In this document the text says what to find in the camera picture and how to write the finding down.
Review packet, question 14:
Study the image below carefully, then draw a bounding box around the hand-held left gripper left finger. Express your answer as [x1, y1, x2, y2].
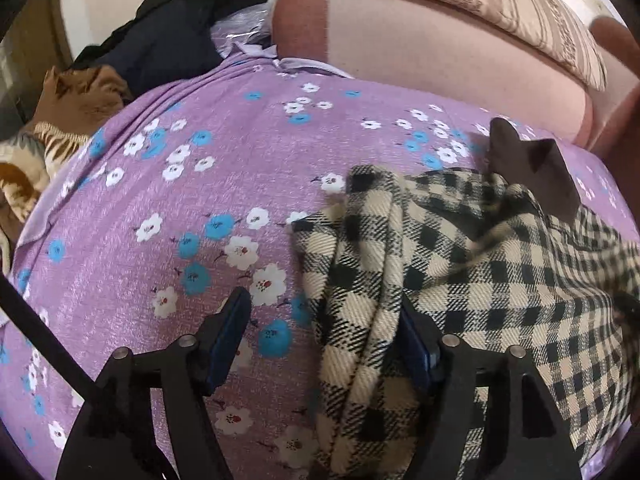
[55, 286, 253, 480]

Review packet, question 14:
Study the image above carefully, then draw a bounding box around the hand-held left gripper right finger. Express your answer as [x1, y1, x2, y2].
[397, 297, 585, 480]

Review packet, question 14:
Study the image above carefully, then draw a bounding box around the black beige checkered jacket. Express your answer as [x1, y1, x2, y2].
[290, 117, 640, 480]

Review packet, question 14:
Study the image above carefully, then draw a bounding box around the purple floral bedsheet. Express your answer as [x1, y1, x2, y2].
[0, 55, 640, 480]

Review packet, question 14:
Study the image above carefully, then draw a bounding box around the tiger print blanket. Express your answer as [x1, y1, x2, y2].
[0, 120, 92, 273]

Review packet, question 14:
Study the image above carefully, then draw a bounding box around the brown garment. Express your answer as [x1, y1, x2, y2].
[37, 65, 134, 137]

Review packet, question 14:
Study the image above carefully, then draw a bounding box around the clear plastic bag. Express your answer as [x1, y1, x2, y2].
[210, 2, 274, 57]

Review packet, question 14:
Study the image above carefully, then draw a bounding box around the black clothing pile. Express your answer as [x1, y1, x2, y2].
[72, 0, 269, 82]

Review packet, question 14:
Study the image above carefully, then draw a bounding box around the wooden cabinet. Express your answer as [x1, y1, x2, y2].
[0, 0, 72, 133]

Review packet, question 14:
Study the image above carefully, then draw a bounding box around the striped beige pillow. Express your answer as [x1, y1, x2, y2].
[310, 0, 609, 92]

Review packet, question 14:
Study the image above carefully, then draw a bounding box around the pink cushion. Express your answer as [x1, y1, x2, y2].
[589, 16, 638, 68]

